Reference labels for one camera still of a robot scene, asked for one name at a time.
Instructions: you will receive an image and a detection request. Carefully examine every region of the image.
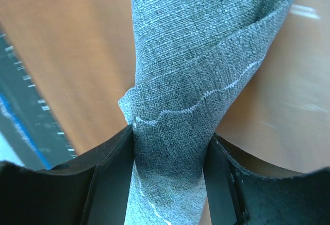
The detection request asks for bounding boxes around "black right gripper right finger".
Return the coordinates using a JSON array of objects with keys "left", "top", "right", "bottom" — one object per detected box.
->
[{"left": 203, "top": 134, "right": 329, "bottom": 224}]

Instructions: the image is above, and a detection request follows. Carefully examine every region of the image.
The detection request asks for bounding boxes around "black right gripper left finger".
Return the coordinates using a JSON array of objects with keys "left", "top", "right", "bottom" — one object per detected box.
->
[{"left": 1, "top": 126, "right": 134, "bottom": 224}]

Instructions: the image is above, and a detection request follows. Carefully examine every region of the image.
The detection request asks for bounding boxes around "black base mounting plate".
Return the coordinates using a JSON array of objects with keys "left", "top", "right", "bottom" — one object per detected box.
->
[{"left": 1, "top": 31, "right": 77, "bottom": 170}]

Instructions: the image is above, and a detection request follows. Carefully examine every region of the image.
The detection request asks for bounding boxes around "grey cloth napkin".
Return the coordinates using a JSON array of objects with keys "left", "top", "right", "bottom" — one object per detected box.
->
[{"left": 119, "top": 0, "right": 294, "bottom": 224}]

